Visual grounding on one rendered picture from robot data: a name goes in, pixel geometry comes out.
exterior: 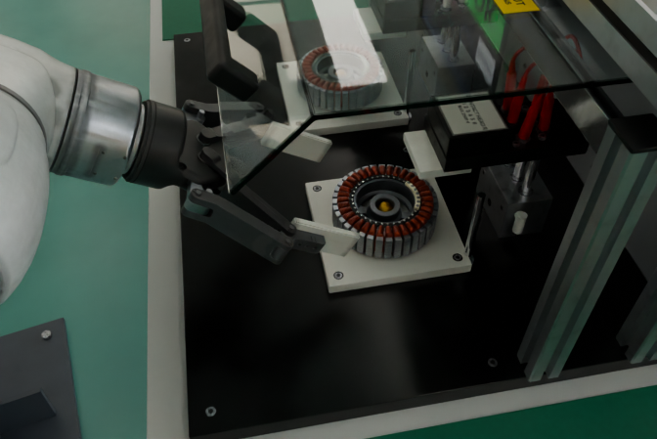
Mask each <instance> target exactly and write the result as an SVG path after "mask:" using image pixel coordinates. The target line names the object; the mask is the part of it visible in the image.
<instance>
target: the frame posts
mask: <svg viewBox="0 0 657 439"><path fill-rule="evenodd" d="M656 184H657V117H656V116H655V115H654V114H653V113H648V114H640V115H632V116H624V117H616V118H610V119H609V120H608V126H607V129H606V131H605V134H604V136H603V139H602V141H601V144H600V146H599V149H598V151H597V154H596V156H595V159H594V161H593V164H592V166H591V171H590V173H589V176H588V178H587V181H586V183H585V186H584V187H583V190H582V192H581V195H580V197H579V200H578V202H577V205H576V207H575V210H574V212H573V215H572V217H571V220H570V222H569V225H568V227H567V230H566V232H565V235H564V237H563V240H562V242H561V245H560V247H559V249H558V251H557V254H556V256H555V259H554V261H553V264H552V266H551V269H550V271H549V274H548V276H547V280H546V283H545V286H544V288H543V291H542V293H541V296H540V298H539V301H538V303H537V306H536V308H535V311H534V313H533V316H532V318H531V321H530V323H529V326H528V328H527V330H526V332H525V335H524V337H523V340H522V342H521V345H520V347H519V350H518V352H517V357H518V360H519V362H520V364H524V363H528V364H527V366H526V368H525V371H524V372H525V375H526V377H527V379H528V381H530V382H532V381H537V380H541V378H542V376H543V373H544V372H546V374H547V378H554V377H558V376H559V374H560V372H561V371H562V369H563V367H564V365H565V363H566V361H567V359H568V357H569V355H570V353H571V351H572V349H573V347H574V345H575V343H576V341H577V339H578V337H579V335H580V333H581V331H582V329H583V327H584V325H585V323H586V322H587V320H588V318H589V316H590V314H591V311H592V309H593V307H594V305H595V303H596V301H597V299H598V297H599V296H600V294H601V292H602V290H603V288H604V286H605V284H606V282H607V280H608V278H609V276H610V275H611V273H612V271H613V269H614V267H615V265H616V263H617V261H618V259H619V257H620V255H621V253H622V251H623V249H624V247H625V245H626V243H627V241H628V239H629V237H630V235H631V233H632V231H633V229H634V227H635V225H636V223H637V221H638V219H639V217H640V215H641V213H642V211H643V209H644V207H645V206H646V204H647V202H648V200H649V198H650V196H651V194H652V192H653V190H654V188H655V186H656ZM616 339H617V341H618V343H619V344H620V346H625V345H628V346H629V348H628V350H627V351H626V353H625V355H626V357H627V358H628V360H629V362H630V363H631V364H635V363H640V362H642V360H643V359H644V357H645V356H647V358H648V360H649V361H651V360H657V267H656V269H655V271H654V273H653V274H652V276H651V278H650V279H649V281H648V283H647V284H646V286H645V288H644V290H643V291H642V293H641V295H640V296H639V298H638V300H637V302H636V303H635V306H634V307H633V309H632V311H631V313H630V314H629V316H628V318H627V319H626V320H625V322H624V323H623V325H622V327H621V329H620V330H619V332H618V334H617V335H616Z"/></svg>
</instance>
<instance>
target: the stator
mask: <svg viewBox="0 0 657 439"><path fill-rule="evenodd" d="M393 167H394V165H390V164H387V167H386V169H385V164H379V165H378V167H377V166H376V164H375V165H370V167H368V166H364V167H362V169H360V168H358V169H356V170H354V172H353V171H352V172H350V173H348V176H344V177H343V178H342V181H341V180H340V181H339V182H338V184H337V186H336V187H335V189H334V192H333V195H332V224H333V227H336V228H340V229H344V230H348V231H352V232H356V233H359V236H360V238H359V239H358V241H357V242H356V243H355V244H354V246H353V247H352V249H354V250H356V248H357V252H359V253H362V254H364V252H365V253H366V255H367V256H370V257H372V255H373V254H374V257H375V258H381V255H382V252H383V256H384V258H391V254H392V256H393V258H398V257H400V255H401V254H402V256H406V255H409V252H410V253H411V254H412V253H414V252H416V249H418V250H420V249H421V248H422V247H423V245H426V244H427V243H428V241H429V240H430V239H431V237H432V235H433V233H434V230H435V225H436V219H437V214H438V208H439V204H438V197H437V195H436V193H435V192H434V189H433V187H432V186H429V183H428V182H427V181H426V180H424V179H418V176H417V174H416V173H415V172H414V171H412V172H410V171H411V170H410V169H407V168H404V169H402V167H401V166H397V165H396V167H395V168H394V170H393ZM369 199H370V200H371V201H370V205H369V206H368V207H363V206H362V204H363V203H365V202H366V201H367V200H369ZM384 201H387V202H389V203H390V204H391V205H392V206H393V209H392V210H391V211H388V212H383V211H380V210H378V209H377V208H376V207H377V206H378V205H379V204H380V203H382V202H384ZM400 202H402V203H403V204H404V205H405V206H406V207H407V209H408V210H409V211H408V212H403V211H402V210H401V208H400V206H401V204H400Z"/></svg>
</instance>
